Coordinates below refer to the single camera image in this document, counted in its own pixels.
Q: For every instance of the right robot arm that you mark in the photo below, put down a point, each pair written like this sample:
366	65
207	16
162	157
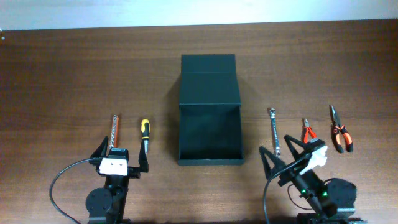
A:
331	200

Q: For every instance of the orange black long-nose pliers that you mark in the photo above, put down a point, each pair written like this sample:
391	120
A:
337	129

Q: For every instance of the orange socket bit rail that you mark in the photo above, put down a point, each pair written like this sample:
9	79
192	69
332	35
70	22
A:
114	132

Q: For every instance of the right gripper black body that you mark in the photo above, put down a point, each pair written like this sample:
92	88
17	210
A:
302	183

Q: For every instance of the small red cutting pliers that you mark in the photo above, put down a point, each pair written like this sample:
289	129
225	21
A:
307	132

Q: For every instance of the yellow black screwdriver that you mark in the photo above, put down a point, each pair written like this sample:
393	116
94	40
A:
145	130

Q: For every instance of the dark green open box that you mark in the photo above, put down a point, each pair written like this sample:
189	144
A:
210	131

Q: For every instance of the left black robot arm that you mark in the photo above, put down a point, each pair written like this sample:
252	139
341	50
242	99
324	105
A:
106	204

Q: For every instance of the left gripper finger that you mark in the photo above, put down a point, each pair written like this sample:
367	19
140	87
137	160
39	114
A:
143	162
100	152

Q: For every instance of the silver ratchet wrench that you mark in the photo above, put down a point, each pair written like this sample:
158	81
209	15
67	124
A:
274	132

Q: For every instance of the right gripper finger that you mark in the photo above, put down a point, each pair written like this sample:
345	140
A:
290	141
271	163

